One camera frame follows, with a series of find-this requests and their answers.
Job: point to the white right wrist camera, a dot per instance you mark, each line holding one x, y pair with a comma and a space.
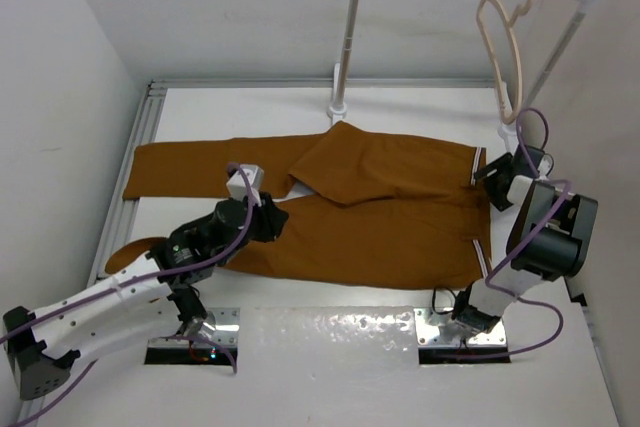
545, 166

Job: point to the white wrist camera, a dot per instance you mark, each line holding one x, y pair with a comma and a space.
545, 166
244, 180

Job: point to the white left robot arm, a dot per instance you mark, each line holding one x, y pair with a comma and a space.
152, 297

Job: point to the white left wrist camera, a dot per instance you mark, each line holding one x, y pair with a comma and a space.
244, 180

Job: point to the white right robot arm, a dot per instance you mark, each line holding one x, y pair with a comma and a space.
549, 238

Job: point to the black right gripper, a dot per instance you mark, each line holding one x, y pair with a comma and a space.
489, 174

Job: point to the brown trousers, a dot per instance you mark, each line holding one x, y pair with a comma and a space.
368, 209

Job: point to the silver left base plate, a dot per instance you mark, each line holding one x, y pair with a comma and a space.
221, 327

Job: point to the white clothes rack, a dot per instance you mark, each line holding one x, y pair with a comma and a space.
337, 109

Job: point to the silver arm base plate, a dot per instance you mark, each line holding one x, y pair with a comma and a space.
441, 341

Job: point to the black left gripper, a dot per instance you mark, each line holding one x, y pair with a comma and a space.
270, 218

